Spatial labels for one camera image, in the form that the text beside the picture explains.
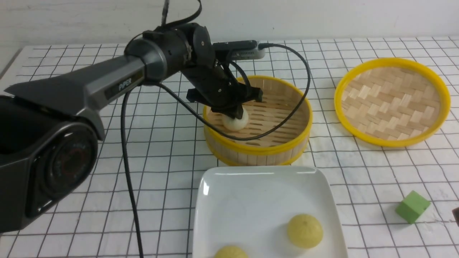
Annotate white grid tablecloth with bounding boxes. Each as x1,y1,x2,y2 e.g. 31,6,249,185
1,37,459,258

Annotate yellow-rimmed bamboo steamer lid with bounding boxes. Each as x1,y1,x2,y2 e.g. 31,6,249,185
334,58,451,148

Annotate white square plate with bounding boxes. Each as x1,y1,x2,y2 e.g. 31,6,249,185
192,166,349,258

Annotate white steamed bun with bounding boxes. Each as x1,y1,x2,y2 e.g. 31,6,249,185
222,110,249,131

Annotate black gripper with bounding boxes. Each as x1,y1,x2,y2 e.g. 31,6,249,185
181,61,263,119

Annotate green cube block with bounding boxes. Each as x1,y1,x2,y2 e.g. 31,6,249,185
395,191,431,224

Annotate yellow-rimmed bamboo steamer basket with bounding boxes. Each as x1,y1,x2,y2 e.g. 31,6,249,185
203,76,313,166

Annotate yellow steamed bun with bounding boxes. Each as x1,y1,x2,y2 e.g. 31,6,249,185
287,214,323,249

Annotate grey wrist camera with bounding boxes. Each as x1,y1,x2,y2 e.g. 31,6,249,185
212,40,265,62

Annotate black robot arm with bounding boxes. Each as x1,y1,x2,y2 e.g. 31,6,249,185
1,23,263,233

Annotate yellow bun at plate edge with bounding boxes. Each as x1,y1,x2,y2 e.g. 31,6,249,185
213,245,248,258

